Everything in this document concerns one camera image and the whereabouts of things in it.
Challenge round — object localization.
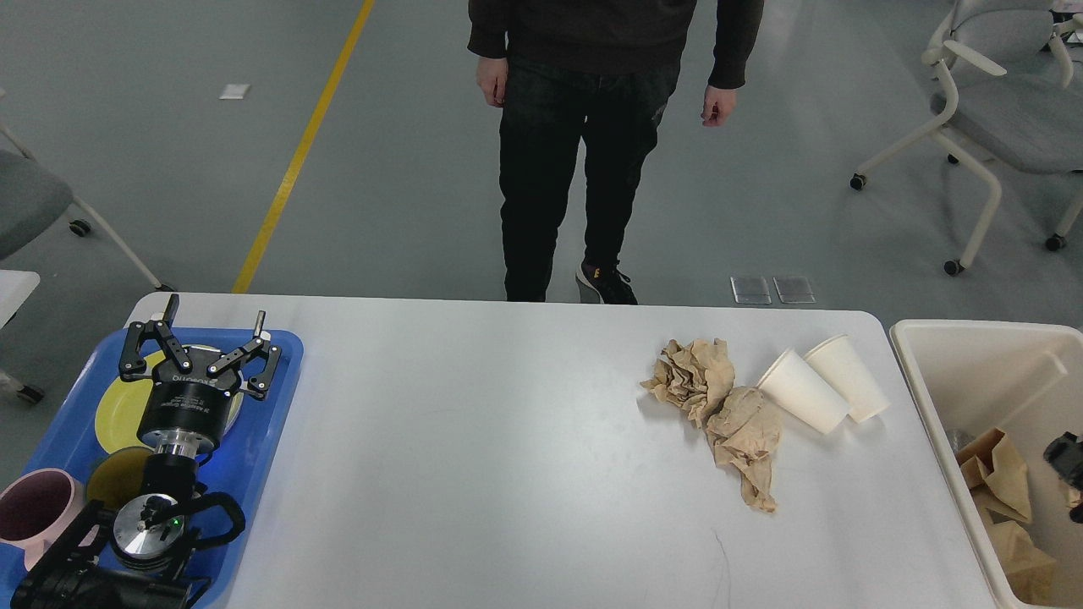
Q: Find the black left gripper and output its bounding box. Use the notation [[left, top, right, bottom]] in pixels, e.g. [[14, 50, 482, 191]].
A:
[[118, 294, 282, 453]]

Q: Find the yellow plastic plate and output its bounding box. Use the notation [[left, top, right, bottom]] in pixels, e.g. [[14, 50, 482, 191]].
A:
[[94, 350, 205, 458]]

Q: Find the dark green mug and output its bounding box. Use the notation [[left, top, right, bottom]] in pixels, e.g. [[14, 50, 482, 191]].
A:
[[84, 448, 154, 510]]

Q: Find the pink ribbed mug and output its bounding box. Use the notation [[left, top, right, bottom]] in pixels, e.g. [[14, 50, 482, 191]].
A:
[[1, 468, 86, 572]]

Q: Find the white paper cup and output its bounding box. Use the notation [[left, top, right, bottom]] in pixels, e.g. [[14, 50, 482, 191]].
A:
[[756, 349, 849, 435]]

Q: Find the brown paper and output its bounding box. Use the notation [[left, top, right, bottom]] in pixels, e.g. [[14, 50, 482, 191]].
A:
[[706, 387, 783, 513], [640, 338, 736, 429]]

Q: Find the brown paper top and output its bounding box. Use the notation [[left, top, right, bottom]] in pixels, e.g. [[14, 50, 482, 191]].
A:
[[640, 338, 736, 429]]

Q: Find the blue plastic tray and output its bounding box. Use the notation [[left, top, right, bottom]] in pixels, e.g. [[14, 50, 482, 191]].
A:
[[0, 328, 304, 609]]

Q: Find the beige plastic bin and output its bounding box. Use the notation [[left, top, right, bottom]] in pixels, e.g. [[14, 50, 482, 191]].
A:
[[890, 320, 1082, 608]]

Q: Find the white side table corner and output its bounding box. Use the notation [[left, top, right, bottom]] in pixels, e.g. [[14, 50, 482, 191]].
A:
[[0, 269, 41, 327]]

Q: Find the white cup behind gripper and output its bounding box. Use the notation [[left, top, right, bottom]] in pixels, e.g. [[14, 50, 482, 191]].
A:
[[804, 334, 891, 423]]

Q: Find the right floor socket plate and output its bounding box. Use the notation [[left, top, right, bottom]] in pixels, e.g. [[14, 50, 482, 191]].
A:
[[772, 275, 817, 305]]

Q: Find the floor socket plate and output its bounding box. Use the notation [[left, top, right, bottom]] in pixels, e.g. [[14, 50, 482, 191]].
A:
[[772, 275, 817, 305], [730, 275, 772, 307]]

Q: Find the left floor socket plate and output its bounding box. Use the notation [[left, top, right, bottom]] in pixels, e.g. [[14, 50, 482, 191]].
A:
[[730, 275, 772, 307]]

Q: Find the grey office chair right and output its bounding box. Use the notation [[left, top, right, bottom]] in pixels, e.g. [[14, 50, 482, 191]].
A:
[[849, 1, 1082, 277]]

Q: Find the person in dark clothes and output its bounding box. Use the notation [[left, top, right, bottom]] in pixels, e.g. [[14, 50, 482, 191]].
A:
[[467, 0, 766, 306]]

